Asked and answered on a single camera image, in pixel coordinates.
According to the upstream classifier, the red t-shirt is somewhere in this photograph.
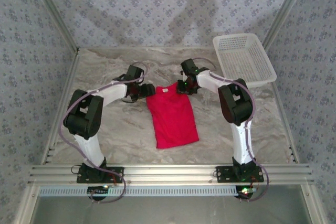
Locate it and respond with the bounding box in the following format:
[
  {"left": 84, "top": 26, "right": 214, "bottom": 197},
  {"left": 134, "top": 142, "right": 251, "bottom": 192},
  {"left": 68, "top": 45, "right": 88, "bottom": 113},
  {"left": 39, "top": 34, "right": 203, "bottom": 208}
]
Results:
[{"left": 145, "top": 82, "right": 200, "bottom": 150}]

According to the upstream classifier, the white perforated plastic basket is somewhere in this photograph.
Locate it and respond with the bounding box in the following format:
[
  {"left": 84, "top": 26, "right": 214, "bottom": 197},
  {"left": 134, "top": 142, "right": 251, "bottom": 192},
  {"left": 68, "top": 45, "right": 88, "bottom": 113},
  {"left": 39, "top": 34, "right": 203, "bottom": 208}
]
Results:
[{"left": 212, "top": 33, "right": 278, "bottom": 90}]

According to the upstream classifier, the left black controller board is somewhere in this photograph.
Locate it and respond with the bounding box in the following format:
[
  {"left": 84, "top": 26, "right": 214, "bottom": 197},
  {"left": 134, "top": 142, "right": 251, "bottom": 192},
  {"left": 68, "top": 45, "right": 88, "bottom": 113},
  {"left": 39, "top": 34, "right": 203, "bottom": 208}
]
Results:
[{"left": 87, "top": 186, "right": 110, "bottom": 200}]

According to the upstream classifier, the black controller board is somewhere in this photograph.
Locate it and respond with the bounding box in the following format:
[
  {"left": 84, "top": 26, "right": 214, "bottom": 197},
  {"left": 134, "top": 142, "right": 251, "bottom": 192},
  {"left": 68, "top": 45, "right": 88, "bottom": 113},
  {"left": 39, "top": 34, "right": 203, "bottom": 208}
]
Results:
[
  {"left": 87, "top": 186, "right": 110, "bottom": 200},
  {"left": 235, "top": 186, "right": 257, "bottom": 200}
]

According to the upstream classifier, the right black controller board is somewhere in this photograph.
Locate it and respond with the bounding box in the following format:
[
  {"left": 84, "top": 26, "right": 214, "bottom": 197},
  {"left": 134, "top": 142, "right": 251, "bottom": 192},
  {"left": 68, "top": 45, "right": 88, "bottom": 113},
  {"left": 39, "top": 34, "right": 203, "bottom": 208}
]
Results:
[{"left": 235, "top": 186, "right": 257, "bottom": 200}]

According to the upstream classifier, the aluminium table side rail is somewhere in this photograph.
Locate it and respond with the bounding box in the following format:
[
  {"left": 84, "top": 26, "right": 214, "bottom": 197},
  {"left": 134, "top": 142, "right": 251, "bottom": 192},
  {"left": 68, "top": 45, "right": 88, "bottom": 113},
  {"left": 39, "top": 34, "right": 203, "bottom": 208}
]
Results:
[
  {"left": 40, "top": 48, "right": 81, "bottom": 166},
  {"left": 270, "top": 81, "right": 300, "bottom": 164}
]

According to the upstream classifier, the aluminium frame post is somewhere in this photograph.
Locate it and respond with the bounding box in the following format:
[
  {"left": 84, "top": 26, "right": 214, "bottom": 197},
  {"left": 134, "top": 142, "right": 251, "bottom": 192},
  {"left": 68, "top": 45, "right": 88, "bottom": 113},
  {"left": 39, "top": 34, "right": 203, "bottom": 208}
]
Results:
[
  {"left": 261, "top": 0, "right": 315, "bottom": 50},
  {"left": 26, "top": 0, "right": 81, "bottom": 53}
]

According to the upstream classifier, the aluminium mounting rail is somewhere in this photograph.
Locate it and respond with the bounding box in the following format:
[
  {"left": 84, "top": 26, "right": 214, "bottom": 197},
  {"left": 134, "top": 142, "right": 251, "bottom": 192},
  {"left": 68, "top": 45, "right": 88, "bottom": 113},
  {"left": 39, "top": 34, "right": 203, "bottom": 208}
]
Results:
[{"left": 26, "top": 163, "right": 314, "bottom": 184}]

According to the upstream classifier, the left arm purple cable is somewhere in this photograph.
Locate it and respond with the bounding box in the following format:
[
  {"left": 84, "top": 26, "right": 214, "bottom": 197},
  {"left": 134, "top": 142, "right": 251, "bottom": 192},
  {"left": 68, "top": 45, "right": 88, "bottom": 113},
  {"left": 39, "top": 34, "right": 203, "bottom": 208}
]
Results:
[{"left": 59, "top": 62, "right": 127, "bottom": 204}]

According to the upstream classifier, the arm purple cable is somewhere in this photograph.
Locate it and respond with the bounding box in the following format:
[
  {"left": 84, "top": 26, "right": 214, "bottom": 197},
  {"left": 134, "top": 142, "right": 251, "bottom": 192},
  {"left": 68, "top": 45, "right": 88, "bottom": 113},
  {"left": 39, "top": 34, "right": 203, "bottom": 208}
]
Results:
[
  {"left": 59, "top": 62, "right": 127, "bottom": 204},
  {"left": 193, "top": 57, "right": 271, "bottom": 203}
]

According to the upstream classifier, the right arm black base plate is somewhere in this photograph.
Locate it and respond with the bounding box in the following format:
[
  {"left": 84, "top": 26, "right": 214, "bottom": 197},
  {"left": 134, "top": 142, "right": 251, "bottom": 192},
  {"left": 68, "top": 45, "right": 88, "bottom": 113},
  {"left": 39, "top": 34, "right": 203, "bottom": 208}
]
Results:
[{"left": 216, "top": 165, "right": 265, "bottom": 184}]

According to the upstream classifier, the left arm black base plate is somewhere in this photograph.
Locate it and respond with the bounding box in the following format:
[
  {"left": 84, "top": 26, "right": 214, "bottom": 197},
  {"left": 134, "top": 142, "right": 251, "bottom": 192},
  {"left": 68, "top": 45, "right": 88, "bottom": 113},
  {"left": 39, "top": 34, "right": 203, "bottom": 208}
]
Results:
[{"left": 76, "top": 166, "right": 124, "bottom": 184}]

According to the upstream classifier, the grey slotted cable duct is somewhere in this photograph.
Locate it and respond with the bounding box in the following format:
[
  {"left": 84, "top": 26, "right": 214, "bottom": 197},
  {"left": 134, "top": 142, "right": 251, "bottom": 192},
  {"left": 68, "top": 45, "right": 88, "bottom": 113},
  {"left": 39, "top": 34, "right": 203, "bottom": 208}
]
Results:
[{"left": 38, "top": 185, "right": 244, "bottom": 197}]

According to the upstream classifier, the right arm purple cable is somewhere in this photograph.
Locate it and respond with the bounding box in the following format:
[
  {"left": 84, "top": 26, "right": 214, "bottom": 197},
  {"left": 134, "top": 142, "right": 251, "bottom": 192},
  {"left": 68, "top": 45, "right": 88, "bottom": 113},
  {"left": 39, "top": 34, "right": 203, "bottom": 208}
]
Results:
[{"left": 193, "top": 57, "right": 271, "bottom": 203}]

